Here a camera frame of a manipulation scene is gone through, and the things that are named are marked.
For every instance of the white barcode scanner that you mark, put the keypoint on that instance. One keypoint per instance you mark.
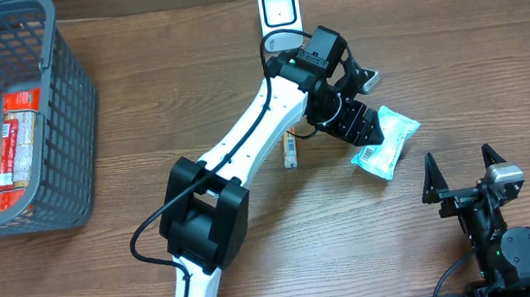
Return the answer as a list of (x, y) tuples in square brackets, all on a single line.
[(280, 15)]

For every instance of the teal wet wipes pack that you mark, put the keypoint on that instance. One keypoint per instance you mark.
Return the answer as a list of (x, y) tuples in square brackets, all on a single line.
[(381, 160)]

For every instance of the grey plastic mesh basket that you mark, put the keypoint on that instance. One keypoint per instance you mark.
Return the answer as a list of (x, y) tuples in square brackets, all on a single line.
[(34, 54)]

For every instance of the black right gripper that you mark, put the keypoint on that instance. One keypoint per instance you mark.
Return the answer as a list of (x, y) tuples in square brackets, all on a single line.
[(437, 188)]

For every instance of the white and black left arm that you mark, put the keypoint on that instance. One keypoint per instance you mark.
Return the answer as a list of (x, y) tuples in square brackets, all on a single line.
[(205, 214)]

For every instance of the orange brown snack bag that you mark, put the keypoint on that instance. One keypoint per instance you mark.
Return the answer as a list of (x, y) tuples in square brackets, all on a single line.
[(24, 150)]

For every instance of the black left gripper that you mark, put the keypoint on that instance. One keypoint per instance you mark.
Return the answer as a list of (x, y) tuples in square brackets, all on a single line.
[(345, 117)]

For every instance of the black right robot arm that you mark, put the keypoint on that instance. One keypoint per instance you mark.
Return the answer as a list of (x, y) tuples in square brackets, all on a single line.
[(502, 252)]

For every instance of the red snack packet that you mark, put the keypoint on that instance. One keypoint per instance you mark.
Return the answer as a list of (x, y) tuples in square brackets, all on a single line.
[(28, 99)]

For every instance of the small orange box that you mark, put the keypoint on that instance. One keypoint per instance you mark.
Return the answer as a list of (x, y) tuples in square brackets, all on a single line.
[(289, 149)]

